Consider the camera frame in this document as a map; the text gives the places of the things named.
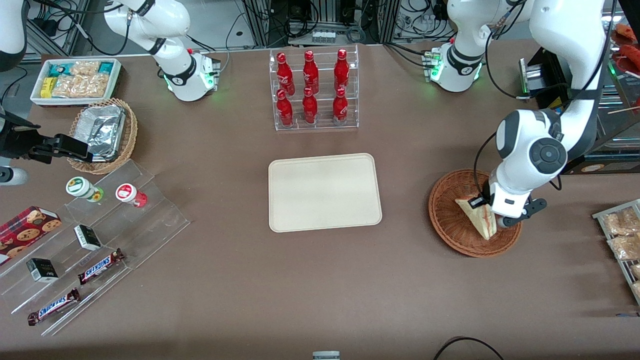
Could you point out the red lid yogurt cup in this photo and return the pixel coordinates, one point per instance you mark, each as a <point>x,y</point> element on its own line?
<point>127,192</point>

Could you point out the small black box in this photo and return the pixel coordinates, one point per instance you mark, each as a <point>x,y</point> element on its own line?
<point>87,237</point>
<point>42,270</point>

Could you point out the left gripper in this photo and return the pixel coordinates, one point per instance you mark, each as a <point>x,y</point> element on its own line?
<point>478,201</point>

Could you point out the clear acrylic step display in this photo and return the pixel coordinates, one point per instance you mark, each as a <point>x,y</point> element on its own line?
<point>150,225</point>

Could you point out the green lid yogurt cup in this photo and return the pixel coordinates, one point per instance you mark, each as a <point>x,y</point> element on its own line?
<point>80,186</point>

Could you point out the red cookie box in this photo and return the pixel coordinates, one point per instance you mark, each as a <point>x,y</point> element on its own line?
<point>25,230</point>

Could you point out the white power strip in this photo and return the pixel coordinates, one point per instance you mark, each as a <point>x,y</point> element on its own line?
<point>323,36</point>

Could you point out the Snickers bar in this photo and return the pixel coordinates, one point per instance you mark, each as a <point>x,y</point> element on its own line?
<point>100,266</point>
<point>54,306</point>

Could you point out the brown round wicker basket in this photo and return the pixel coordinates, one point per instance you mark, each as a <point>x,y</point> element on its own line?
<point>450,225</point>

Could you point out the red cola bottle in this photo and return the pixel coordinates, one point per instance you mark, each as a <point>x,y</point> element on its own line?
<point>285,75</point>
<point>340,110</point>
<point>310,110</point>
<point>285,112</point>
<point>341,72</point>
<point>310,75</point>

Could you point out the small clear cracker bag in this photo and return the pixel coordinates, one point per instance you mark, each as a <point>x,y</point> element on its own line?
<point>85,68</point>

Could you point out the wooden skewer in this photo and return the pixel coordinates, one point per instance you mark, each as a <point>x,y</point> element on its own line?
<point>625,109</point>

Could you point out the steel warmer pan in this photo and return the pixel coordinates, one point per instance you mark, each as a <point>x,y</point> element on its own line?
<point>622,125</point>

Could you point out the light tan wicker basket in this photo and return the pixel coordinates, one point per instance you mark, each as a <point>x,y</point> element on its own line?
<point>131,135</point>

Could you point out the small grey object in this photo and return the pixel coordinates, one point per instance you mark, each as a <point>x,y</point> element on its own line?
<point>326,356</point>

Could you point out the yellow snack pack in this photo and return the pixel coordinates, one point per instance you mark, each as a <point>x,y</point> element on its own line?
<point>47,87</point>

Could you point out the black food warmer yellow panel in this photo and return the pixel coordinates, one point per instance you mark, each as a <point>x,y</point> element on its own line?
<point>620,167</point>

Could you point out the clear acrylic bottle rack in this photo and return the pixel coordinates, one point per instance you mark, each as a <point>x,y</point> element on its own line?
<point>325,126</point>

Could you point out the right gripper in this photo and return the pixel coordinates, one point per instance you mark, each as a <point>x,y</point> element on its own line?
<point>16,141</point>

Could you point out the large clear cracker bag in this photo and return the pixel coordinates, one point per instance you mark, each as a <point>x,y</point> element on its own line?
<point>80,86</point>

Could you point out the clear bag of crackers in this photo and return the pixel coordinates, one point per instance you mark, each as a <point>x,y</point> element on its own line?
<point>637,289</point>
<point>636,271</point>
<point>622,222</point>
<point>627,247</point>

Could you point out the cream plastic tray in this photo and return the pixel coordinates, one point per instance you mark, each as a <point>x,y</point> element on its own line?
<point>310,200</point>

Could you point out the triangle sandwich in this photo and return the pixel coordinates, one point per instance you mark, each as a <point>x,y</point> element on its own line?
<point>482,225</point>

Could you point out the small grey metal box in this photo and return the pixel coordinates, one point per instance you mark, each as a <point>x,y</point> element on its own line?
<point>532,75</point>

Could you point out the teal snack pack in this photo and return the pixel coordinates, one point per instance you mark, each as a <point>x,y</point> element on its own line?
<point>106,67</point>
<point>59,69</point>

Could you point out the white plastic snack bin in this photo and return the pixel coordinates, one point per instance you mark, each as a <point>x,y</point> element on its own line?
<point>118,75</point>

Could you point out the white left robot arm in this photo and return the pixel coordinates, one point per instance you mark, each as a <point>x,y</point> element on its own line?
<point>560,30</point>

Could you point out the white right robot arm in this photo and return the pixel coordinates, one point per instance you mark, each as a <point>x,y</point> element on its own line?
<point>170,30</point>

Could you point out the aluminium foil tray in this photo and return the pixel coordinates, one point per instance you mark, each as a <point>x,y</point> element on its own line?
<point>100,130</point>

